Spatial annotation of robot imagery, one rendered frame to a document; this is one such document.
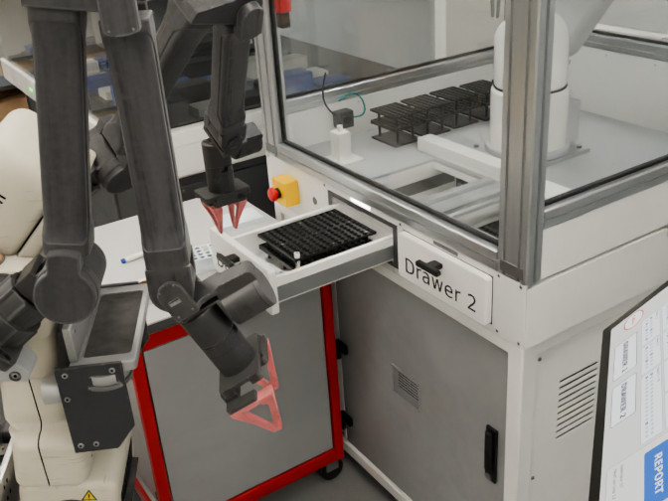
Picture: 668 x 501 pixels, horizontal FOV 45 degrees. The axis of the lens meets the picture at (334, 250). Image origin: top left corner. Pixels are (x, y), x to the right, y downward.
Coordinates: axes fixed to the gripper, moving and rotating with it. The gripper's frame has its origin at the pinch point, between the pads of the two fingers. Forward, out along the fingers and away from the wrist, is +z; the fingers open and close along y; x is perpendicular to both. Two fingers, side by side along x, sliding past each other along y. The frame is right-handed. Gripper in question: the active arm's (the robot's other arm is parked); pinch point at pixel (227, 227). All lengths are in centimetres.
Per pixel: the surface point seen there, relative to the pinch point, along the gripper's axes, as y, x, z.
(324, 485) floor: 25, 15, 100
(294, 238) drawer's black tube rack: 17.9, 3.4, 10.0
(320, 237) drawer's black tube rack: 22.8, -0.2, 10.0
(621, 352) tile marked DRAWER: 25, -83, -1
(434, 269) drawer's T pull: 31.1, -31.6, 8.6
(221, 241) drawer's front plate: 2.5, 10.5, 8.3
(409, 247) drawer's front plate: 34.3, -18.8, 9.4
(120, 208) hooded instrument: 19, 143, 50
